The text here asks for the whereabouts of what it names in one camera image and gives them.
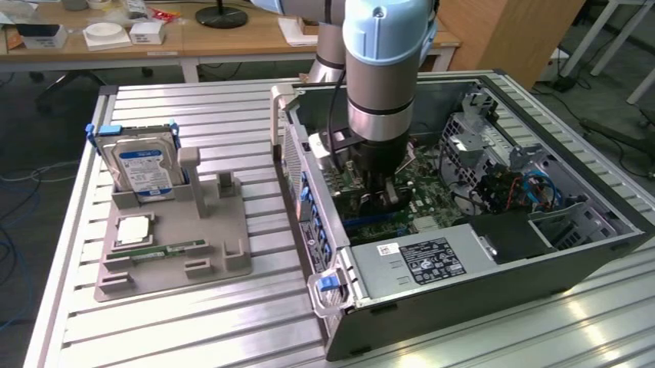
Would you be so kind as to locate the silver perforated disk bay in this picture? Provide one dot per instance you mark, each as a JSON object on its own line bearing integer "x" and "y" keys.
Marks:
{"x": 476, "y": 134}

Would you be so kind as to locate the black office chair base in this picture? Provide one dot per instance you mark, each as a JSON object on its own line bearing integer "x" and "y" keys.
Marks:
{"x": 57, "y": 86}

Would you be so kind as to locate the silver chipset heatsink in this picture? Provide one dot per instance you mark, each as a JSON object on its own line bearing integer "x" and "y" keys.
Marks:
{"x": 425, "y": 224}

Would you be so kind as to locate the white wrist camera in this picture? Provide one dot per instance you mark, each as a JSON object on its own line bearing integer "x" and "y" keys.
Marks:
{"x": 322, "y": 147}

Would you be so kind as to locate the white paper stack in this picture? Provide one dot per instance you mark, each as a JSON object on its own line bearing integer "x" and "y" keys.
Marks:
{"x": 297, "y": 36}

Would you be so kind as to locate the green RAM stick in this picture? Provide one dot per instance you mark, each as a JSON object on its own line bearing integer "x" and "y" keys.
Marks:
{"x": 154, "y": 251}

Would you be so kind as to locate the grey power supply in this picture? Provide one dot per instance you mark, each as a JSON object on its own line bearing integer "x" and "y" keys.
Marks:
{"x": 380, "y": 272}

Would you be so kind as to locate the black power adapter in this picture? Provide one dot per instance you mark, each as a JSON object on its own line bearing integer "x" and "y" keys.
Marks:
{"x": 564, "y": 83}

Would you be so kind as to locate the dark chair base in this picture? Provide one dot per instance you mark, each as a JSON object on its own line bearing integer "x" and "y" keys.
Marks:
{"x": 620, "y": 132}

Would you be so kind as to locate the wooden desk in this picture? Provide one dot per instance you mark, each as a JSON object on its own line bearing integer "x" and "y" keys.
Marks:
{"x": 266, "y": 46}

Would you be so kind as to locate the graphics card with metal bracket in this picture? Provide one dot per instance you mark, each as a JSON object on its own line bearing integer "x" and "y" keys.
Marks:
{"x": 349, "y": 188}

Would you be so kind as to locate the white table frame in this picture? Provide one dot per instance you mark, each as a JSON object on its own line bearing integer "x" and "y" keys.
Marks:
{"x": 640, "y": 88}

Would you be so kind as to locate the wooden cabinet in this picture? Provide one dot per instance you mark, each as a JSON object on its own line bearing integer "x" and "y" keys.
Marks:
{"x": 512, "y": 38}

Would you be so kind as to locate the grey cup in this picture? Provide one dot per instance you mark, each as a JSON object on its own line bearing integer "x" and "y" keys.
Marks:
{"x": 75, "y": 4}

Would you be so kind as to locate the hard disk in blue caddy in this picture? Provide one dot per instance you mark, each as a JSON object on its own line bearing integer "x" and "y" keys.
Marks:
{"x": 144, "y": 168}

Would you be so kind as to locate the silver CPU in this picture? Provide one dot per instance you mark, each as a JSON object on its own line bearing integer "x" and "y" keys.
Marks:
{"x": 133, "y": 230}

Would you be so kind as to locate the blue case latch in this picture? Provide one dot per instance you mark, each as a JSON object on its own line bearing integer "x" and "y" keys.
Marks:
{"x": 328, "y": 284}

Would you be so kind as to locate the white box with dark lid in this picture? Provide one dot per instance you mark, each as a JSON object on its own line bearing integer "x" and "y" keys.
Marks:
{"x": 45, "y": 36}

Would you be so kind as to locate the small printed carton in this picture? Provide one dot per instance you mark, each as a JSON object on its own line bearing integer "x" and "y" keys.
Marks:
{"x": 137, "y": 8}

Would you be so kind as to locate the blue expansion slot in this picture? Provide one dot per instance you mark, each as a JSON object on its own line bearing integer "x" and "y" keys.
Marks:
{"x": 366, "y": 222}

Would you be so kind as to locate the black lamp base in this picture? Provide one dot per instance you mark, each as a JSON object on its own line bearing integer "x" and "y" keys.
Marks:
{"x": 224, "y": 18}

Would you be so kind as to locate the metal socket cover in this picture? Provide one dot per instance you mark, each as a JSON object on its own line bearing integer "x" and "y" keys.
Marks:
{"x": 412, "y": 155}

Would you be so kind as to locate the white round-topped box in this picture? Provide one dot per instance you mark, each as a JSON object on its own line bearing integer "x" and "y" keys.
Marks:
{"x": 108, "y": 36}

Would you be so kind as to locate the green motherboard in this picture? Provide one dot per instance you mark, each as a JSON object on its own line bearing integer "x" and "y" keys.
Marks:
{"x": 430, "y": 191}

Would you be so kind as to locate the grey parts rack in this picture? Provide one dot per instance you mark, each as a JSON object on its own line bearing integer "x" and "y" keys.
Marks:
{"x": 174, "y": 226}

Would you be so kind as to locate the silver slanted disk bay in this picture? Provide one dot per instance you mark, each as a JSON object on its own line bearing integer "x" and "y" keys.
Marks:
{"x": 564, "y": 222}

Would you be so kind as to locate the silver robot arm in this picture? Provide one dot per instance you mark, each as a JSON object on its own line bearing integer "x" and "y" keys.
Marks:
{"x": 384, "y": 76}

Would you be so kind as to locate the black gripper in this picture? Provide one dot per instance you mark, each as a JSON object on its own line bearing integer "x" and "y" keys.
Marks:
{"x": 384, "y": 161}

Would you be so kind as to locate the small white labelled box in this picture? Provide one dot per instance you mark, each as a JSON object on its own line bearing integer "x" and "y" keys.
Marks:
{"x": 146, "y": 33}

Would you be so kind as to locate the red packet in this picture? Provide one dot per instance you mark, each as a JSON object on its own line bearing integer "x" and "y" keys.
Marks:
{"x": 166, "y": 15}

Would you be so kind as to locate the brown cardboard box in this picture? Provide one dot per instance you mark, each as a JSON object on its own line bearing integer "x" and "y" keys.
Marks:
{"x": 309, "y": 22}

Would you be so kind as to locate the black open PC case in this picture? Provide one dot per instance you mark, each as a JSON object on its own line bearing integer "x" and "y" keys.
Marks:
{"x": 461, "y": 318}

